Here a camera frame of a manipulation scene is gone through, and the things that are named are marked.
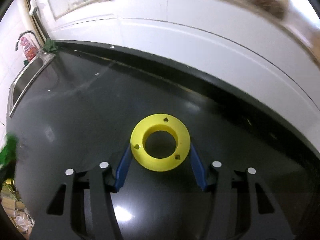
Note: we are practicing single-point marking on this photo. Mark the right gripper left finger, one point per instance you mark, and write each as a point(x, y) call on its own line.
point(81, 205)

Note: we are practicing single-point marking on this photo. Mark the steel sink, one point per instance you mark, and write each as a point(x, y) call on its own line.
point(25, 78)

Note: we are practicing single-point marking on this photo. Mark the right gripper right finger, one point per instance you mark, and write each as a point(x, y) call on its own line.
point(242, 207)

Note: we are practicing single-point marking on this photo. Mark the red dish soap bag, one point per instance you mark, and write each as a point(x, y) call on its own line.
point(29, 49)

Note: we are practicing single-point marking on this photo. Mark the green cloth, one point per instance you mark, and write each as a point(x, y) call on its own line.
point(50, 46)

